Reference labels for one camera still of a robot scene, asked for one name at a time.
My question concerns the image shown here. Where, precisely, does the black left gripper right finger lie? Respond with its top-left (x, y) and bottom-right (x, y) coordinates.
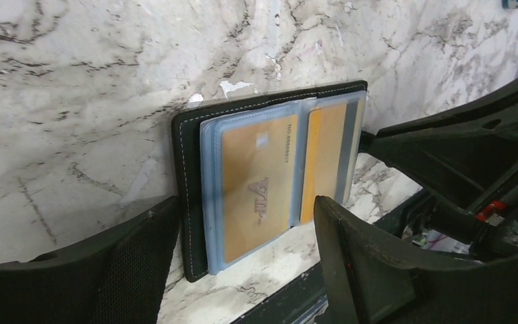
top-left (314, 196), bottom-right (518, 323)

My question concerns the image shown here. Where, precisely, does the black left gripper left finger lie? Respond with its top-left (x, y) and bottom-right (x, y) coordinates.
top-left (0, 196), bottom-right (180, 323)

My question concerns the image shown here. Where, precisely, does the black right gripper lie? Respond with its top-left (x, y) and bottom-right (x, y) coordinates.
top-left (360, 78), bottom-right (518, 262)

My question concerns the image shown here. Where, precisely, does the gold credit card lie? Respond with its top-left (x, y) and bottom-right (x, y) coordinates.
top-left (221, 115), bottom-right (297, 263)
top-left (299, 101), bottom-right (361, 224)

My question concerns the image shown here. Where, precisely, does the black leather card holder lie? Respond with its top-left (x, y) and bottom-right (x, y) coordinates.
top-left (171, 80), bottom-right (368, 282)

